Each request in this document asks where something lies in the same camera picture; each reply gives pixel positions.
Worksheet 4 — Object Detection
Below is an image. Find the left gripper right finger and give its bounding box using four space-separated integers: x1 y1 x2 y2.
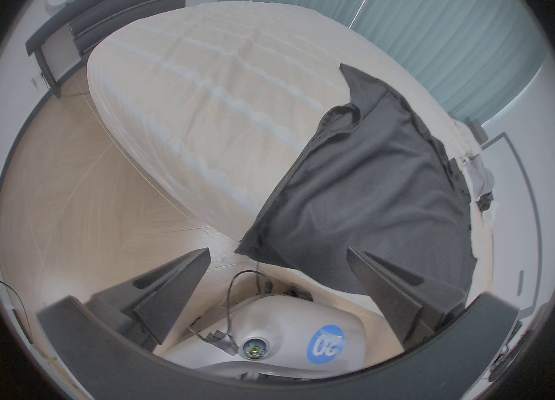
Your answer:
347 247 467 343

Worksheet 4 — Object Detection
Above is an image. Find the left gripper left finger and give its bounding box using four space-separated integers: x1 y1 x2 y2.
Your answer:
89 247 212 345

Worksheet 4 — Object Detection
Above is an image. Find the black T-shirt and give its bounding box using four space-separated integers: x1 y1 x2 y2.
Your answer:
234 63 478 300

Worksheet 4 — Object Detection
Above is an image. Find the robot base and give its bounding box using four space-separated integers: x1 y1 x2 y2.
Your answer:
164 293 370 380

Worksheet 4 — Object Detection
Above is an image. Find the bed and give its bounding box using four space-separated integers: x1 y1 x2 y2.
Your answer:
86 0 543 322

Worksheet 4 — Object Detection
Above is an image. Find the grey garment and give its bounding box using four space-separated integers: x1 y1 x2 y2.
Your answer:
465 156 496 200

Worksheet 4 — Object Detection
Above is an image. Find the grey bedside table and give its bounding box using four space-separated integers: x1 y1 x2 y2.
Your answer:
467 119 487 143

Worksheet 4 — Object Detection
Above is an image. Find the black table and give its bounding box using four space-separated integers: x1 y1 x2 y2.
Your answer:
25 0 129 98

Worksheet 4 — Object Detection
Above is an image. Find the black cable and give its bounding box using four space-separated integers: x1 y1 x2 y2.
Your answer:
190 260 314 354
0 279 34 343

